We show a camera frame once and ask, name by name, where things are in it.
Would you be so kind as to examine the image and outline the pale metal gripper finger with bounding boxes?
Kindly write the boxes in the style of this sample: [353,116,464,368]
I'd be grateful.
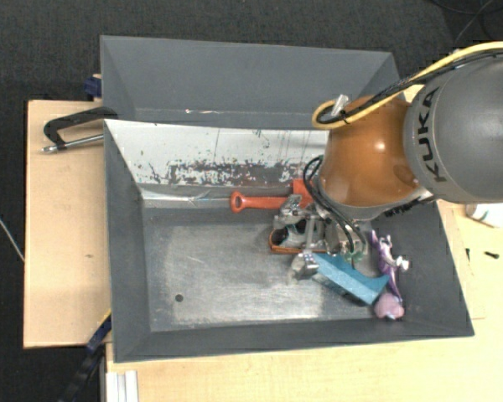
[273,195,308,231]
[286,252,320,286]

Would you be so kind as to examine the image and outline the blue sponge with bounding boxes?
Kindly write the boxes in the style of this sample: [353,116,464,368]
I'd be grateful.
[312,252,392,307]

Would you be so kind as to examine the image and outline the purple toy animal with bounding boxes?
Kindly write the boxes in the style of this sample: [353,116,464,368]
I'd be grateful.
[368,229,412,305]

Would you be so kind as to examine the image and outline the pink round toy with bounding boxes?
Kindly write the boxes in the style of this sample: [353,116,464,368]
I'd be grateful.
[373,293,406,321]

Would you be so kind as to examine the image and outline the grey metal bin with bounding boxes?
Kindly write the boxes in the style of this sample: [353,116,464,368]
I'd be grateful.
[99,34,475,363]

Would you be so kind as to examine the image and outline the pale cardboard board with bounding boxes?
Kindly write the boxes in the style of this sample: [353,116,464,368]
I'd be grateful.
[23,99,112,349]

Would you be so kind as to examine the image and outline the orange-red handled tool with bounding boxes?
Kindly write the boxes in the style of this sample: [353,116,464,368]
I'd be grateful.
[229,178,320,214]

